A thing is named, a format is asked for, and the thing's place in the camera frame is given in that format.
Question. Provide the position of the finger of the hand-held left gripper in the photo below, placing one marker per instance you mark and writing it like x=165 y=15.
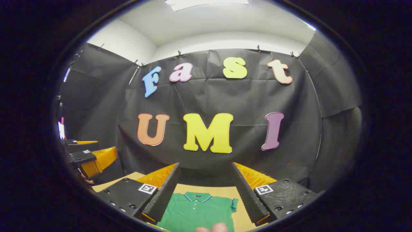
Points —
x=82 y=157
x=79 y=147

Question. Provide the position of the green T-shirt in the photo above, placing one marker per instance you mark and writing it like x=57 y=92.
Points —
x=199 y=212

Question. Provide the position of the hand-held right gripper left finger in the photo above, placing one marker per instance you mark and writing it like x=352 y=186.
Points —
x=164 y=196

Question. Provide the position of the white ceiling light panel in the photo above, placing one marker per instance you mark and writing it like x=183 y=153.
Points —
x=206 y=4

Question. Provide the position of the black backdrop cloth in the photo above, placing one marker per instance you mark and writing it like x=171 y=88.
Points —
x=244 y=103

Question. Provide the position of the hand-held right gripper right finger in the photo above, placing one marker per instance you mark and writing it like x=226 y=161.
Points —
x=248 y=196

